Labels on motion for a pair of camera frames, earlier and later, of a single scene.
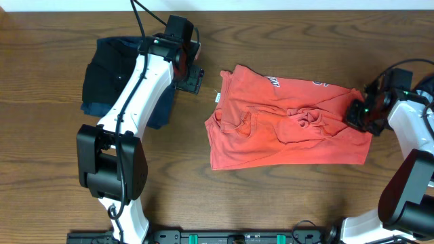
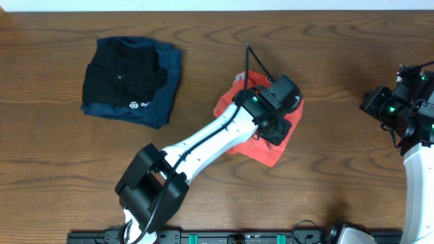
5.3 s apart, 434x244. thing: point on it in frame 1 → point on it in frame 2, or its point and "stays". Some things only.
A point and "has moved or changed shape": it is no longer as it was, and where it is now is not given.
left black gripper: [191, 80] → [277, 130]
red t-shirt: [262, 120] has moved or changed shape
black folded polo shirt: [106, 76] stays
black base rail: [206, 236] stays
